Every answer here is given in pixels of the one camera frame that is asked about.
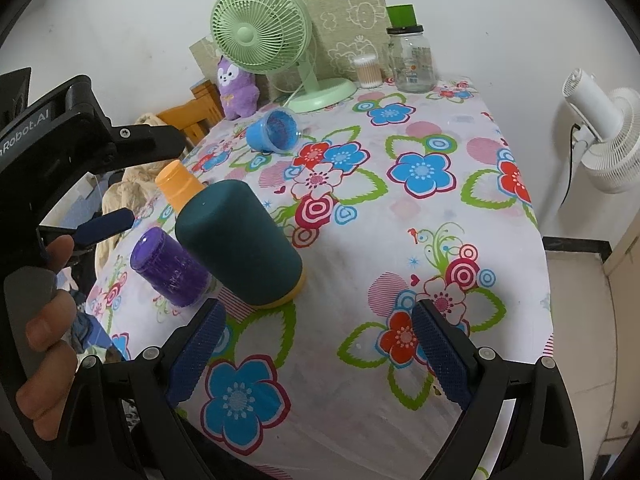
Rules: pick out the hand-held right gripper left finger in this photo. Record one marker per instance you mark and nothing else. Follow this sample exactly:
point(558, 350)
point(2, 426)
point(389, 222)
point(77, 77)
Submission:
point(196, 355)

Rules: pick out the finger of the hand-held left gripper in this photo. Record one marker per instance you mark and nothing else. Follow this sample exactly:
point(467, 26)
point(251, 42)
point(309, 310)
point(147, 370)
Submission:
point(150, 139)
point(107, 224)

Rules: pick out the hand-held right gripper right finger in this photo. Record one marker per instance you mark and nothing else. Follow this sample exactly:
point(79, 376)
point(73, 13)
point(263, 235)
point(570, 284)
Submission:
point(442, 355)

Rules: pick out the blue cup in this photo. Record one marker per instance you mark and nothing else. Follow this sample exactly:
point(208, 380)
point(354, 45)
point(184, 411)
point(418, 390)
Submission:
point(275, 130)

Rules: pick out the orange cup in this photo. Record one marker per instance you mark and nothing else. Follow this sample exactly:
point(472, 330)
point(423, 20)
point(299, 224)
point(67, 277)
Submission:
point(177, 185)

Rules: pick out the purple cup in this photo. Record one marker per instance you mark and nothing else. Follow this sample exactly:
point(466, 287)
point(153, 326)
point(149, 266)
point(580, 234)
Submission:
point(167, 265)

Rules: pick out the dark teal cup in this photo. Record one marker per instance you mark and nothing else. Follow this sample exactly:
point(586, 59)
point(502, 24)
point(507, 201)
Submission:
point(240, 245)

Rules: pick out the green cup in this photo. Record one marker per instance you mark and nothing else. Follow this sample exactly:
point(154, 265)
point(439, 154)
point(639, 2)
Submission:
point(401, 15)

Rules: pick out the person's left hand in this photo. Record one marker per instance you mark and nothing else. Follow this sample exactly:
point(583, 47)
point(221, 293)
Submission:
point(47, 330)

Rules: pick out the beige cloth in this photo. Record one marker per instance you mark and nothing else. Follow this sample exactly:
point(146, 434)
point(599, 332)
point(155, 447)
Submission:
point(132, 187)

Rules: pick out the wooden chair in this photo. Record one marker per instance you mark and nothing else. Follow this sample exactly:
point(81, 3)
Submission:
point(192, 117)

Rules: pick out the purple plush toy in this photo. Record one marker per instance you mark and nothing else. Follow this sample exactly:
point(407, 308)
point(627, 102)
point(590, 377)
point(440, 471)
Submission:
point(237, 90)

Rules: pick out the blue cloth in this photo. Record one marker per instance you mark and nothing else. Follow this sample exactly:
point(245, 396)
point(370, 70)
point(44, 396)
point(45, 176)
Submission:
point(90, 330)

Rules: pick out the floral tablecloth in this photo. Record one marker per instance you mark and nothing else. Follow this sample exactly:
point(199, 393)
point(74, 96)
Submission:
point(380, 240)

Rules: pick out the green desk fan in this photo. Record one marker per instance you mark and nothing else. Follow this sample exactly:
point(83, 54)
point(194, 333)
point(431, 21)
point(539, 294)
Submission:
point(247, 35)

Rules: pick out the cotton swab container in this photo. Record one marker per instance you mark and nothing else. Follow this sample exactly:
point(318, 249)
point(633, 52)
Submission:
point(367, 72)

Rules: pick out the glass jar with black lid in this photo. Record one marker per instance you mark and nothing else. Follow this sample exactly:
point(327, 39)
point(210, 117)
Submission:
point(411, 62)

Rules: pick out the white standing fan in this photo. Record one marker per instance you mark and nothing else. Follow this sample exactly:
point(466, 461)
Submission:
point(617, 140)

